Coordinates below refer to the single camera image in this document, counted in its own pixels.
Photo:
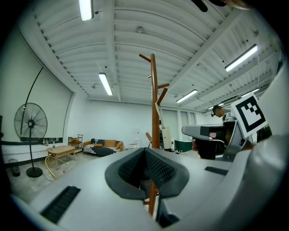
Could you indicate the dark green bathtub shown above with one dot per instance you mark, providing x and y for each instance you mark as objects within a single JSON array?
[{"x": 184, "y": 145}]

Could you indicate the dark mesh waste bin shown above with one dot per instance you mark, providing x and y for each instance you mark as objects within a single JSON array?
[{"x": 14, "y": 167}]

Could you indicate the white paper tag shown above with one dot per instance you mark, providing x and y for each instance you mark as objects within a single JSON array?
[{"x": 158, "y": 111}]

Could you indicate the round ceiling smoke detector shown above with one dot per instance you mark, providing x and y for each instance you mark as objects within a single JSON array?
[{"x": 140, "y": 29}]

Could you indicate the person's head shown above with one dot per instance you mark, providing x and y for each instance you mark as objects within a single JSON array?
[{"x": 239, "y": 3}]

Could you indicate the black arched floor lamp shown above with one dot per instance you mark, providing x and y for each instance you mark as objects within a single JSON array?
[{"x": 34, "y": 81}]

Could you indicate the small metal shelf rack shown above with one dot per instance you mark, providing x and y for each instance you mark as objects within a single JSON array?
[{"x": 75, "y": 142}]

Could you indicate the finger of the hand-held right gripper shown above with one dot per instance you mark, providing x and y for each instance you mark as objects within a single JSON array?
[{"x": 192, "y": 130}]

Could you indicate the white side table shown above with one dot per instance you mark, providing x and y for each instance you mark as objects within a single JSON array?
[{"x": 134, "y": 144}]

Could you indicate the wooden coat stand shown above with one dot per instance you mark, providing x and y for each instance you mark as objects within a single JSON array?
[{"x": 154, "y": 90}]

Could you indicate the black standing floor fan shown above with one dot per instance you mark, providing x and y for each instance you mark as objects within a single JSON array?
[{"x": 31, "y": 123}]

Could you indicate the person's right forearm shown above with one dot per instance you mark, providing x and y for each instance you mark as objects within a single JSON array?
[{"x": 249, "y": 145}]

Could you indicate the orange and black sofa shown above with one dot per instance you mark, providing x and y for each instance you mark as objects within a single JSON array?
[{"x": 102, "y": 147}]

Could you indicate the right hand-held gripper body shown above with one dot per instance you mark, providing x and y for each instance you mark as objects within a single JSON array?
[{"x": 250, "y": 112}]

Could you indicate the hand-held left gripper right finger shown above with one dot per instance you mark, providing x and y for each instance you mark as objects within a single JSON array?
[{"x": 198, "y": 180}]

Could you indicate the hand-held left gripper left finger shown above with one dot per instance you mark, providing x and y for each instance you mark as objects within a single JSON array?
[{"x": 90, "y": 194}]

